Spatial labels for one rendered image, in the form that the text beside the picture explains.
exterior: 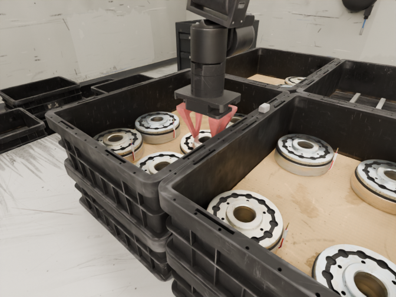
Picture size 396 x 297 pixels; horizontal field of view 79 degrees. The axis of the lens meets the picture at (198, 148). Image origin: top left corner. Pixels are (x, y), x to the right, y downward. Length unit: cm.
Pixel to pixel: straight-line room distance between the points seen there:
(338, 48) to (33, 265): 365
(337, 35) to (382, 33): 45
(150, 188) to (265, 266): 15
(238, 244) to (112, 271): 31
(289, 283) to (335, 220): 22
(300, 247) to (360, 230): 10
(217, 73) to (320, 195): 26
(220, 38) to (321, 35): 341
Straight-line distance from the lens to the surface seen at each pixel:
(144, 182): 28
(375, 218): 45
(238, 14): 37
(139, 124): 56
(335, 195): 46
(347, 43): 372
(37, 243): 59
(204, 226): 24
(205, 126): 60
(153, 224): 36
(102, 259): 52
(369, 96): 95
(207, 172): 33
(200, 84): 40
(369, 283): 35
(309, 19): 381
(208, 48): 38
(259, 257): 22
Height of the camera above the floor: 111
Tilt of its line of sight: 33 degrees down
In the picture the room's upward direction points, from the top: straight up
